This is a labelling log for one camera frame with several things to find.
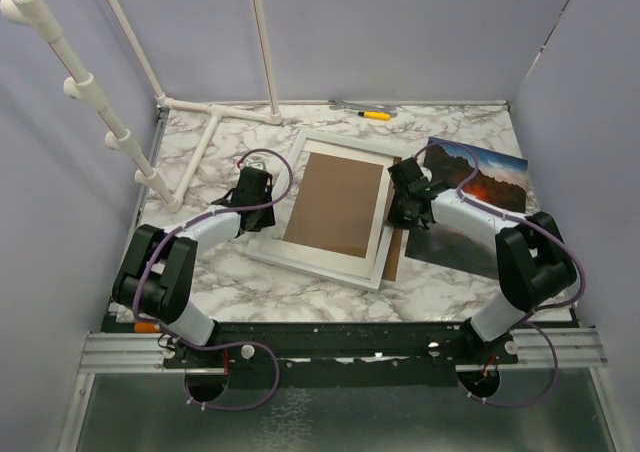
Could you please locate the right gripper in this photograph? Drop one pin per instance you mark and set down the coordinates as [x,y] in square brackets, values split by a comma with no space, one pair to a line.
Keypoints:
[395,219]

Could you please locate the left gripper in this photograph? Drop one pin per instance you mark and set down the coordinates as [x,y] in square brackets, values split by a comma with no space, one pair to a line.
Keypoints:
[267,220]

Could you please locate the brown backing board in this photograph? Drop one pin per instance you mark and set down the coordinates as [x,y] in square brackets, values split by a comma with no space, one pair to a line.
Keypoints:
[340,207]

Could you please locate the white picture frame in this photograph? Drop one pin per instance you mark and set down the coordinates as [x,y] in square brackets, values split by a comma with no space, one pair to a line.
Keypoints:
[332,224]

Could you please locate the sunset landscape photo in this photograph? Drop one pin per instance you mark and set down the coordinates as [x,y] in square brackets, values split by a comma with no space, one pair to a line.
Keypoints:
[501,181]

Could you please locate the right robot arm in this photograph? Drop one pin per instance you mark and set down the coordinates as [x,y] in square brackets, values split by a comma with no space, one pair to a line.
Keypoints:
[533,262]

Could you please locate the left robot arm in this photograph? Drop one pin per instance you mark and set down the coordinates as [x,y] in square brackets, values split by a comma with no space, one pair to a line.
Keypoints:
[156,274]

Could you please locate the yellow utility knife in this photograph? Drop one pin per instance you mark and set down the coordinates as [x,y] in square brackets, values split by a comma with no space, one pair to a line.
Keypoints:
[379,116]

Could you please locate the silver wrench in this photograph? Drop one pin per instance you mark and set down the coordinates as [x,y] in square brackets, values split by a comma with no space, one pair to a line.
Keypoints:
[337,104]

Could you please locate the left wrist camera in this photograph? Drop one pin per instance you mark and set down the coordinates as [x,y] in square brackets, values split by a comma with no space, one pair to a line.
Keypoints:
[255,163]

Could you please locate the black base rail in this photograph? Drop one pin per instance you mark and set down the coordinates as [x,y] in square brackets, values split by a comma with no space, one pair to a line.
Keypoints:
[335,355]

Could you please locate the aluminium extrusion rail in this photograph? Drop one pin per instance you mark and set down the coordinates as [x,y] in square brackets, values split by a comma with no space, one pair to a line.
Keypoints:
[121,353]

